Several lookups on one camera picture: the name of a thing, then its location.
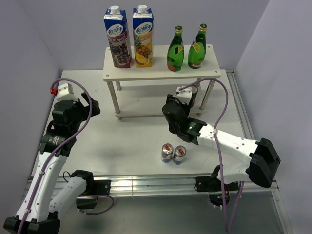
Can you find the pineapple juice carton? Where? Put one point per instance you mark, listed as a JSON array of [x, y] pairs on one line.
[[143, 32]]

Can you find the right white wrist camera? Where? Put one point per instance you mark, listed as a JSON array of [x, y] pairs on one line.
[[184, 96]]

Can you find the aluminium rail right side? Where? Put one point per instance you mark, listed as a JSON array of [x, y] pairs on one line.
[[248, 132]]

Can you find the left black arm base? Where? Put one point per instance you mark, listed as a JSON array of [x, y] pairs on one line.
[[99, 187]]

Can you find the grape juice carton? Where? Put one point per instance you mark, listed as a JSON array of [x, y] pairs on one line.
[[117, 32]]

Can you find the aluminium rail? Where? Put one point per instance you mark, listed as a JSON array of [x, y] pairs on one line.
[[248, 132], [158, 185]]

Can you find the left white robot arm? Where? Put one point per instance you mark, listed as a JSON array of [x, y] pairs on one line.
[[39, 212]]

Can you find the green glass bottle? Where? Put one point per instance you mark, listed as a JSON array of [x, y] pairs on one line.
[[175, 54], [198, 48]]

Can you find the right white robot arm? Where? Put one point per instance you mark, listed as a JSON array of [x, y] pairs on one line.
[[259, 160]]

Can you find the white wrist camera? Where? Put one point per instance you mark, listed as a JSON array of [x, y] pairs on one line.
[[64, 92], [184, 96]]

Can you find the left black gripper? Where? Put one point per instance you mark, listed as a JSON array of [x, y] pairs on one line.
[[95, 109]]

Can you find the dark can yellow label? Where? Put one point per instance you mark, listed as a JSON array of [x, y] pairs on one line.
[[194, 90]]

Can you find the white two-tier shelf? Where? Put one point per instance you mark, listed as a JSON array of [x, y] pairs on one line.
[[141, 92]]

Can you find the aluminium rail front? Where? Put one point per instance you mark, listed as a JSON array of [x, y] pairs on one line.
[[158, 185]]

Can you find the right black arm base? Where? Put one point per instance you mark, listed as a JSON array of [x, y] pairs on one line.
[[207, 185]]

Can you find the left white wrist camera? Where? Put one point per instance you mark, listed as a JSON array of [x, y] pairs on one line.
[[64, 92]]

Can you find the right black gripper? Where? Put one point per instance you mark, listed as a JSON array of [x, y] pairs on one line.
[[170, 98]]

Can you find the silver blue energy can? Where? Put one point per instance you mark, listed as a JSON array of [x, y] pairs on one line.
[[167, 152]]

